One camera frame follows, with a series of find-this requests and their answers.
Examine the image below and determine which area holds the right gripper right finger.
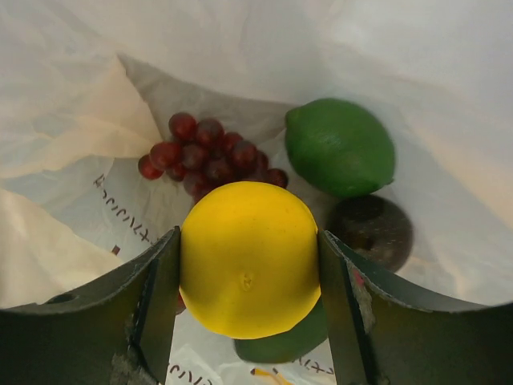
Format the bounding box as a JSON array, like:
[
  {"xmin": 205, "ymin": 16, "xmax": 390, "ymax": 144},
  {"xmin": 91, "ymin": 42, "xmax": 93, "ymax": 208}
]
[{"xmin": 317, "ymin": 231, "xmax": 512, "ymax": 384}]

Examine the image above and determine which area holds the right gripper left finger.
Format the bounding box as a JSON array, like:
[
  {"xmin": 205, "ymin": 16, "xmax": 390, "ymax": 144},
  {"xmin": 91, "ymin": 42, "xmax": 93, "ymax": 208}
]
[{"xmin": 1, "ymin": 228, "xmax": 180, "ymax": 384}]

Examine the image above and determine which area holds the dark green avocado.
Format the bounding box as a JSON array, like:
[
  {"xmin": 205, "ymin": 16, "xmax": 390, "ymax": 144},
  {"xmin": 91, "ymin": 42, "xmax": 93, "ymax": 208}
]
[{"xmin": 233, "ymin": 299, "xmax": 328, "ymax": 364}]

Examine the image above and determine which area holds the dark mangosteen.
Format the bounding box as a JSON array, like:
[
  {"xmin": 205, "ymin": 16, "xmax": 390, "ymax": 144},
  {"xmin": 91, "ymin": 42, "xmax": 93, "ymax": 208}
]
[{"xmin": 325, "ymin": 195, "xmax": 414, "ymax": 272}]

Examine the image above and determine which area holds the yellow lemon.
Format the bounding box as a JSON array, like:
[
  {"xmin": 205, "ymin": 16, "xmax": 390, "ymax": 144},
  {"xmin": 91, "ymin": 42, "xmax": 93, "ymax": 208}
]
[{"xmin": 180, "ymin": 181, "xmax": 321, "ymax": 339}]

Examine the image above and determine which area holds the red grapes bunch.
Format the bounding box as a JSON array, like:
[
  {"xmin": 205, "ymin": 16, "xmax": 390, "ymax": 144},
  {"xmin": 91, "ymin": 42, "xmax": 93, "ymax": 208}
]
[{"xmin": 138, "ymin": 111, "xmax": 289, "ymax": 202}]

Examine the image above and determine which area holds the green lime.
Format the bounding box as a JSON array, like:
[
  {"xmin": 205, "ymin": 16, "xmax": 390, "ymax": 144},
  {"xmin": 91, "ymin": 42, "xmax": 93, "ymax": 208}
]
[{"xmin": 285, "ymin": 98, "xmax": 396, "ymax": 198}]

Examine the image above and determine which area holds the beige plastic bag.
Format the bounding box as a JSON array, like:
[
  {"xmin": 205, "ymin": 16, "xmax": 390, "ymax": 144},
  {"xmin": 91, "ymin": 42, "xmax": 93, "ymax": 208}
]
[{"xmin": 1, "ymin": 1, "xmax": 512, "ymax": 384}]

